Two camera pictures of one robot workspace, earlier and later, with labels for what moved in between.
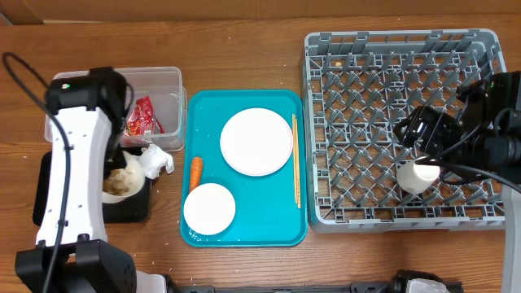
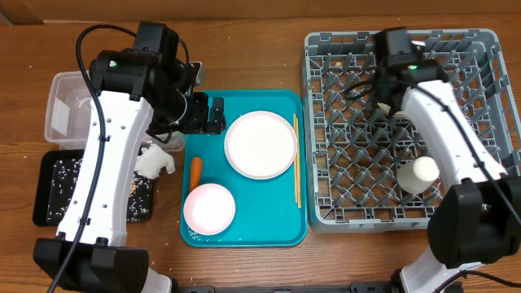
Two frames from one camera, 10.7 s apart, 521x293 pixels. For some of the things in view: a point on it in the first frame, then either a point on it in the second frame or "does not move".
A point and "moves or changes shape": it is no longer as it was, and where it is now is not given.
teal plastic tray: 244,180 does not move
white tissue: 152,159 does not move
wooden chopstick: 294,152 does not move
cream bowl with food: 120,184 moves or changes shape
